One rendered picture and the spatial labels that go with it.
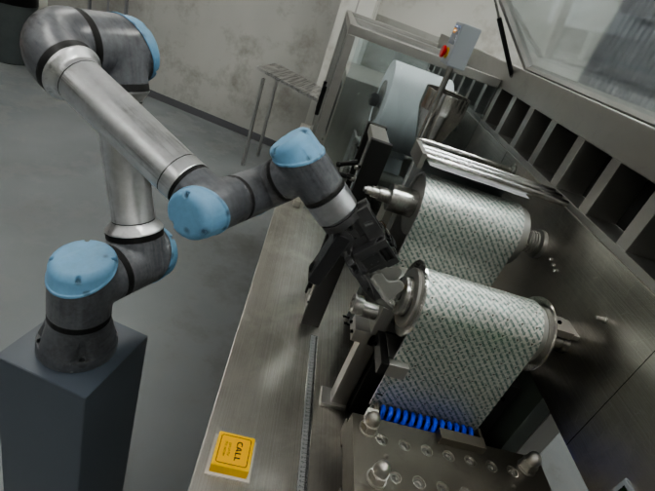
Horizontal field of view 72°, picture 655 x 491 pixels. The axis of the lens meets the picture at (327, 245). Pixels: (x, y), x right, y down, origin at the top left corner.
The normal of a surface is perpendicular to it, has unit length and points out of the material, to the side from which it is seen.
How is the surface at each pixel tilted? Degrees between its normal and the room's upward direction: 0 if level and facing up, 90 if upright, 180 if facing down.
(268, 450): 0
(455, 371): 90
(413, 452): 0
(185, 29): 90
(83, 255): 7
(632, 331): 90
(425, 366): 90
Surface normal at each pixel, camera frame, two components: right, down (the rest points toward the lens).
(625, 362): -0.95, -0.29
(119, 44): 0.89, 0.12
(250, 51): -0.25, 0.42
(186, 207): -0.44, 0.33
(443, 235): -0.04, 0.52
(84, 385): 0.31, -0.82
